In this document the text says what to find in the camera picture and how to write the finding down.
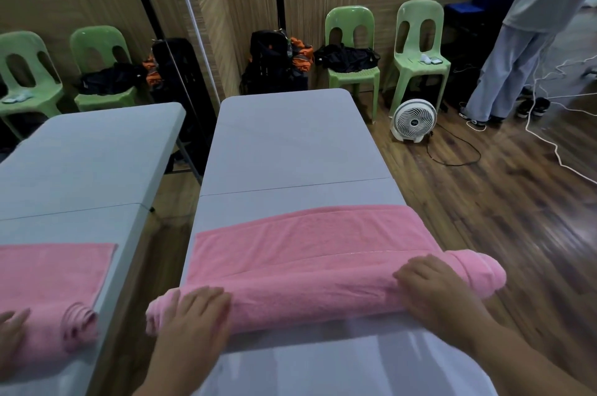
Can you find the person's right hand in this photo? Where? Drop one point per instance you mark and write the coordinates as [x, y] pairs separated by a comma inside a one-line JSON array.
[[441, 300]]

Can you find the grey folding table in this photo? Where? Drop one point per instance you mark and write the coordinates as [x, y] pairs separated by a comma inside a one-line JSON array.
[[289, 143]]

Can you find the person's right thumb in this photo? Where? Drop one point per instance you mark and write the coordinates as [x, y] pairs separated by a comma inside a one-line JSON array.
[[402, 278]]

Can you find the person's left forearm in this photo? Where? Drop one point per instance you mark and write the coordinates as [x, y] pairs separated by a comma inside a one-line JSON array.
[[179, 379]]

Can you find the wall mirror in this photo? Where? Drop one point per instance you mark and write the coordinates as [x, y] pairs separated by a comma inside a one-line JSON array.
[[84, 83]]

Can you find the person's left little finger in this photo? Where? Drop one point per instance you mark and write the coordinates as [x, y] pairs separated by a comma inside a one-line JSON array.
[[170, 306]]

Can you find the green plastic chair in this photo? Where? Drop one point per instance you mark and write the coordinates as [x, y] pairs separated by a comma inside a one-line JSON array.
[[350, 78], [417, 71]]

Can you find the pair of black sneakers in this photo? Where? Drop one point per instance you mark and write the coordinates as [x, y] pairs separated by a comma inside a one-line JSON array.
[[536, 106]]

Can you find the black and orange backpack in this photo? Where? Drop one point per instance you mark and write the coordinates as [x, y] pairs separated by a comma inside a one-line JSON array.
[[273, 64]]

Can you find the small white item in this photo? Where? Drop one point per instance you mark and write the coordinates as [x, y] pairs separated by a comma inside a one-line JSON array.
[[425, 59]]

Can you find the person's left hand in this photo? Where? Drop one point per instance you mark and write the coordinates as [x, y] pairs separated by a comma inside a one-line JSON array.
[[189, 330]]

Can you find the white round floor fan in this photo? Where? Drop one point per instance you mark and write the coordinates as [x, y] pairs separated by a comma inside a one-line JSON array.
[[413, 120]]

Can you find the blue and black box stack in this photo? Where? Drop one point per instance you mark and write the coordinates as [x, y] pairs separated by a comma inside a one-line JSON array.
[[475, 27]]

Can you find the person's right forearm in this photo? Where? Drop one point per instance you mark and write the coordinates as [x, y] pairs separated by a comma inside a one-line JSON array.
[[527, 363]]

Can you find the dark phone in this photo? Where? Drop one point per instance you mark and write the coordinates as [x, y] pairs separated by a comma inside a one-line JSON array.
[[436, 61]]

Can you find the black bag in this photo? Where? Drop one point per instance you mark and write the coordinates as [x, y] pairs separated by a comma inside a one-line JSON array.
[[347, 59]]

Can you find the pink towel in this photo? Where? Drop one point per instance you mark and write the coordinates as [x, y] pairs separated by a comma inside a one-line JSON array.
[[308, 265]]

